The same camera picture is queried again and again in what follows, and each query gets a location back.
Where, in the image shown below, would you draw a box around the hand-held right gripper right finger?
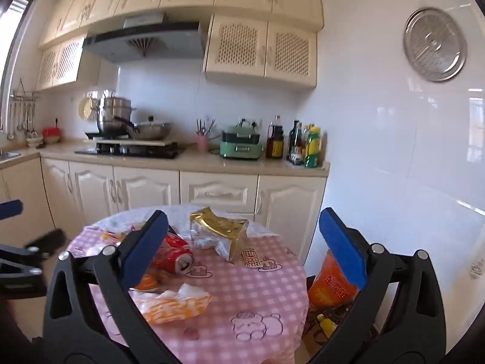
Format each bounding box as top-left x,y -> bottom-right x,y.
303,207 -> 447,364

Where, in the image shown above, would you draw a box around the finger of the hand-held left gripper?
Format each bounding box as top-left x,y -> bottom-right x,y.
0,200 -> 24,221
0,228 -> 67,275

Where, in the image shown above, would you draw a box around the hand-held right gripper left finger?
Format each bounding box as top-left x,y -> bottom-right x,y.
42,210 -> 182,364

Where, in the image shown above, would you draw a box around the red foil chip bag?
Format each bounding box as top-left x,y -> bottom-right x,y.
152,232 -> 195,275

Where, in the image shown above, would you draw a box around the yellow orange snack wrapper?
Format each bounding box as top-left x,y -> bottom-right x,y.
99,229 -> 127,245

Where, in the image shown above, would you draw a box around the orange white plastic wrapper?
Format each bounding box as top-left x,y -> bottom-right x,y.
141,284 -> 213,325

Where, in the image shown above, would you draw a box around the gold foil snack bag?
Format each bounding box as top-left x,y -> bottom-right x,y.
189,207 -> 249,263

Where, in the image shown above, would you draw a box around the orange bag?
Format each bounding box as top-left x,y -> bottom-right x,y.
308,249 -> 360,309

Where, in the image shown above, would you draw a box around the cream lower cabinets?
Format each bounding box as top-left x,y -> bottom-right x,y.
0,157 -> 328,270

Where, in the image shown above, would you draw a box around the small yellow bottle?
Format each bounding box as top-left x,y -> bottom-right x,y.
317,314 -> 338,337

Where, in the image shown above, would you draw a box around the row of hanging utensils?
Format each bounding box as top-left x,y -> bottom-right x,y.
7,99 -> 38,139

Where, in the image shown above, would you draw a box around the black gas stove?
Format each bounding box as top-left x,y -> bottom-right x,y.
75,141 -> 188,160

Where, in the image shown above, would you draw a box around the yellow green bottle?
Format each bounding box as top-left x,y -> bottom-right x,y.
304,126 -> 322,168

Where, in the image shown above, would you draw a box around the pink checked tablecloth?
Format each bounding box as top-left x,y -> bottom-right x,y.
70,212 -> 307,364

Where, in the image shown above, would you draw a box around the beige kitchen countertop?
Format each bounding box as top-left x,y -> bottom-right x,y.
0,142 -> 331,178

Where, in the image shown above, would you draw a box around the steel wok with lid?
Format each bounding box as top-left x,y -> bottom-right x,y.
114,116 -> 173,141

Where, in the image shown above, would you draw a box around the black sauce bottle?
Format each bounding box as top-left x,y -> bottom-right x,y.
287,120 -> 302,162

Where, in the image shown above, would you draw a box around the large soy sauce bottle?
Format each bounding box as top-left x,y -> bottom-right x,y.
265,115 -> 286,159

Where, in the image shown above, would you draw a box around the yellow plastic strainer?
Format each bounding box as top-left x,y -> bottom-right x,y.
78,96 -> 94,120

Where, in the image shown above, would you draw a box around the bunch of chopsticks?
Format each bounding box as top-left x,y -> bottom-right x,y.
195,117 -> 222,141

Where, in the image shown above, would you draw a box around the steel steamer pot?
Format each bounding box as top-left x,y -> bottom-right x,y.
95,90 -> 138,135

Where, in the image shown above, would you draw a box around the green electric cooker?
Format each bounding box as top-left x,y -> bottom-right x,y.
220,119 -> 264,161

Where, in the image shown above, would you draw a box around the narrow lattice door cabinet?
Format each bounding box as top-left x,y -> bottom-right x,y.
35,34 -> 101,92

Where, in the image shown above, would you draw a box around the kitchen window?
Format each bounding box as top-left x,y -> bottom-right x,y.
0,0 -> 36,131

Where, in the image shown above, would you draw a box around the grey range hood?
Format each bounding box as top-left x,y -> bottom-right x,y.
82,12 -> 207,64

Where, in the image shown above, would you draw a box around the wide lattice door cabinet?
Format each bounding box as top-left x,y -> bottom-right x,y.
204,14 -> 318,91

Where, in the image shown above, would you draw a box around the round steel steamer tray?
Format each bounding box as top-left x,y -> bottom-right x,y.
403,8 -> 467,83

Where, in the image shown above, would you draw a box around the wall utensil rack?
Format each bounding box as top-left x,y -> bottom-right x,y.
9,79 -> 40,101

